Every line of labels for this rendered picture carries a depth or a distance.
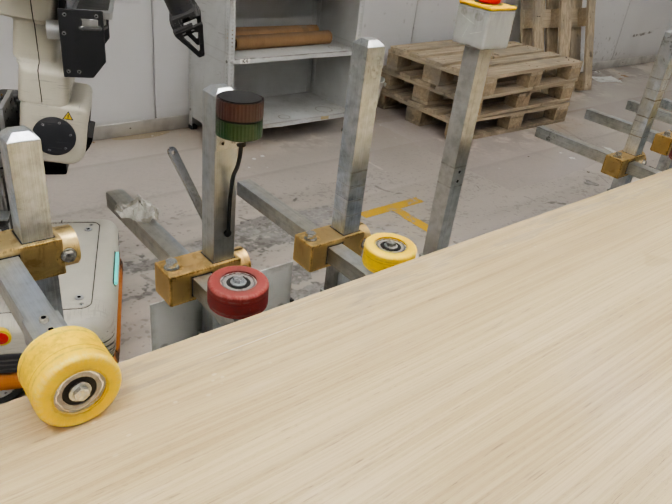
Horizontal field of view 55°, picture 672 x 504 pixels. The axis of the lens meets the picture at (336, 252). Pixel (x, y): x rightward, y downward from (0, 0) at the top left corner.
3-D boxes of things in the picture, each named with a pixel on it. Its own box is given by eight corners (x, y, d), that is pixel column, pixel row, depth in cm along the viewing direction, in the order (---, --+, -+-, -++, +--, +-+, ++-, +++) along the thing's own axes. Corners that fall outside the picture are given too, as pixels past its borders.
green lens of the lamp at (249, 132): (206, 128, 82) (206, 112, 81) (246, 123, 86) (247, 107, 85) (230, 144, 79) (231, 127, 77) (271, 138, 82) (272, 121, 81)
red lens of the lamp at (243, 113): (206, 109, 81) (206, 92, 80) (247, 104, 85) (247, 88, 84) (231, 125, 77) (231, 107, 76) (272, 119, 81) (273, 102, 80)
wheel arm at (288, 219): (235, 199, 127) (236, 179, 125) (250, 195, 129) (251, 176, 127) (381, 310, 99) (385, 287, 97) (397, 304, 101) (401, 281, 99)
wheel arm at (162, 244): (106, 211, 113) (104, 189, 111) (124, 207, 115) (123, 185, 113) (233, 344, 86) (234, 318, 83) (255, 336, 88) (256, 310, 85)
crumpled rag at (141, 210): (106, 205, 107) (105, 193, 106) (145, 197, 111) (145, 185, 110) (128, 228, 101) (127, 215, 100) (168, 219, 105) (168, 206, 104)
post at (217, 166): (201, 367, 107) (202, 83, 83) (219, 360, 109) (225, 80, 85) (211, 379, 105) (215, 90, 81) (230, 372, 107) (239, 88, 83)
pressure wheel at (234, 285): (196, 340, 89) (196, 271, 84) (245, 323, 94) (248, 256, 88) (225, 373, 84) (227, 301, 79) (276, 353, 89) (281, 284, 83)
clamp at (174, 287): (155, 291, 95) (153, 261, 92) (234, 267, 102) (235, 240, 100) (172, 310, 91) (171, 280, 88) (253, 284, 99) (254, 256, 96)
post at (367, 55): (322, 301, 119) (353, 36, 95) (336, 295, 121) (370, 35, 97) (333, 310, 117) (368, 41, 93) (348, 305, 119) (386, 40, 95)
